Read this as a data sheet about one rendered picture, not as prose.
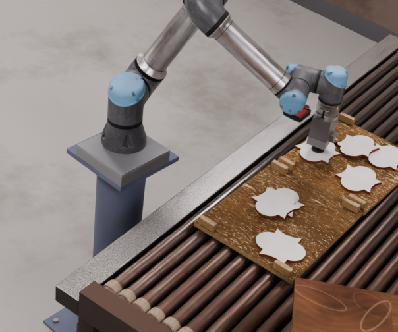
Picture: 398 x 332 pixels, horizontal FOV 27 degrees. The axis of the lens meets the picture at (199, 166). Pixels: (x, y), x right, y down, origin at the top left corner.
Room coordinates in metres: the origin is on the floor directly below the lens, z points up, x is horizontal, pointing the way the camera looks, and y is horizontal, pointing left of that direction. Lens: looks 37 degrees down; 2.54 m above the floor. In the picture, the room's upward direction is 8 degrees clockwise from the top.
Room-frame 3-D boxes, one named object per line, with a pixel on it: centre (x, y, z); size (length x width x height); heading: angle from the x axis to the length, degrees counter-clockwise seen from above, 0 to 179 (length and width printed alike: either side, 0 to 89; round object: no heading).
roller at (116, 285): (2.37, -0.30, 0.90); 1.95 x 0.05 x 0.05; 148
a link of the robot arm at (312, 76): (2.25, -0.28, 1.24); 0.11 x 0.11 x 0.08; 78
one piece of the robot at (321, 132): (2.24, -0.39, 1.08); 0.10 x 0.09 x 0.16; 68
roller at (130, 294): (2.35, -0.35, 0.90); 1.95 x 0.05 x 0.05; 148
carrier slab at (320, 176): (2.29, -0.50, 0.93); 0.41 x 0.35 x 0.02; 146
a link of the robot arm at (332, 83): (2.25, -0.38, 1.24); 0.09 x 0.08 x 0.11; 78
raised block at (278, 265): (1.70, -0.27, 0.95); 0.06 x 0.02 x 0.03; 57
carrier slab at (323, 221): (1.94, -0.27, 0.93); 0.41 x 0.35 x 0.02; 147
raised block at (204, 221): (1.85, -0.05, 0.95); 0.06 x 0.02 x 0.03; 57
